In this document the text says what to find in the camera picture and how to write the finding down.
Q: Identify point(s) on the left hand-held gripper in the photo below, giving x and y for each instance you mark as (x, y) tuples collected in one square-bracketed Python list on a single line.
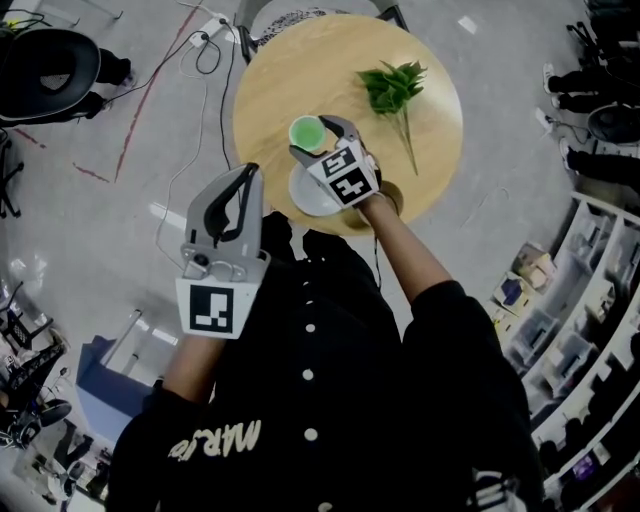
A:
[(212, 310)]

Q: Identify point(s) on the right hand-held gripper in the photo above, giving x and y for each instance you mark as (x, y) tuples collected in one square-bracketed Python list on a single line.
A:
[(345, 175)]

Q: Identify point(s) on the green cup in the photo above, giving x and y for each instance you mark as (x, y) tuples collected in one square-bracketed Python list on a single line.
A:
[(306, 132)]

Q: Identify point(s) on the white plate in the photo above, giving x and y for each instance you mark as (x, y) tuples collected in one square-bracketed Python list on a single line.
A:
[(307, 192)]

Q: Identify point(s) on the brown wooden bowl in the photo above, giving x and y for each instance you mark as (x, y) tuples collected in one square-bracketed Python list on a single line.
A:
[(392, 195)]

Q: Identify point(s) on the person's right forearm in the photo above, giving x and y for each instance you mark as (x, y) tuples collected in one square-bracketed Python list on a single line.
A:
[(400, 245)]

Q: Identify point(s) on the person's left forearm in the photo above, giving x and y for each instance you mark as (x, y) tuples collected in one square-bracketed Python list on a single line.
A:
[(192, 365)]

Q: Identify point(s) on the round wooden table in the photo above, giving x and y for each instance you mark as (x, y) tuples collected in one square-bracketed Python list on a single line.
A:
[(300, 65)]

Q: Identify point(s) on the green leaf sprig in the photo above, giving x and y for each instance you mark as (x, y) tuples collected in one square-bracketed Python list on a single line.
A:
[(395, 90)]

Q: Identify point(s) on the patterned white seat cushion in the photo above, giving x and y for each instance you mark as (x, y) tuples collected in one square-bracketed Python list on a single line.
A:
[(285, 22)]

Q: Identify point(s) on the grey shell chair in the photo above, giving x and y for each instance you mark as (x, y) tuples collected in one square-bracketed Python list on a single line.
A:
[(393, 16)]

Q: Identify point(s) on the white power strip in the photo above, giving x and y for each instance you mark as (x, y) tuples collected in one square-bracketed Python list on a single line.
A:
[(199, 40), (216, 26), (545, 120)]

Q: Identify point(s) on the person's black jacket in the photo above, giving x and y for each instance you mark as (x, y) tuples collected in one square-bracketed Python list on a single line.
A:
[(325, 400)]

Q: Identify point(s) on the blue covered table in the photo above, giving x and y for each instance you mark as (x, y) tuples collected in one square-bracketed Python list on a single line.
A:
[(110, 395)]

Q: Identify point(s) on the black office chair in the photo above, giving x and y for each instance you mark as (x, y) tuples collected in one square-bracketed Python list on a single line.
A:
[(45, 75)]

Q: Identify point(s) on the cardboard box with blue item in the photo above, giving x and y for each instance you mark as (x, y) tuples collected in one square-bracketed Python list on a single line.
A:
[(512, 295)]

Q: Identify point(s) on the cardboard box with beige items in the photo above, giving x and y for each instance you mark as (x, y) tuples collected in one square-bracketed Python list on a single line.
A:
[(535, 267)]

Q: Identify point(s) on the white storage shelving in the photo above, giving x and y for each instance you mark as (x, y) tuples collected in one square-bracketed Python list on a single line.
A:
[(600, 205)]

